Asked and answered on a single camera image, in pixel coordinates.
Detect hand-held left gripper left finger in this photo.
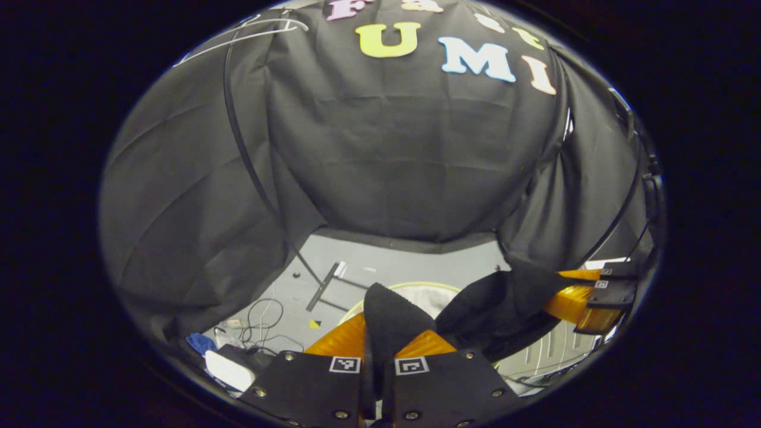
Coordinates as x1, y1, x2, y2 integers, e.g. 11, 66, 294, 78
238, 312, 367, 428

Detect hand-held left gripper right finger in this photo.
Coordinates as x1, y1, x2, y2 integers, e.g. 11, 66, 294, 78
383, 330, 524, 428

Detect black jacket with tag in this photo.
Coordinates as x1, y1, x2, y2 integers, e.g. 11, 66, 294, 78
363, 259, 596, 364

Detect black metal clothes rack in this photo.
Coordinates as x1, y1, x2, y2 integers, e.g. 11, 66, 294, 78
223, 24, 646, 313

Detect white plastic clothes hanger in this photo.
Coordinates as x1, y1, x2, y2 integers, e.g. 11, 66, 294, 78
172, 17, 310, 67

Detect white plastic device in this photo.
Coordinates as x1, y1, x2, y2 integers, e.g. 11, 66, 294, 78
205, 351, 256, 391

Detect blue cloth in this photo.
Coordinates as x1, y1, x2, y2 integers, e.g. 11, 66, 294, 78
186, 333, 218, 356

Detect black backdrop cloth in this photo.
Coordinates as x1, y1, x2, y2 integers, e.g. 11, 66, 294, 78
100, 0, 655, 351

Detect tangled black floor cables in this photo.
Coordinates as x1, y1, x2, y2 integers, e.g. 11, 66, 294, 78
237, 297, 305, 353

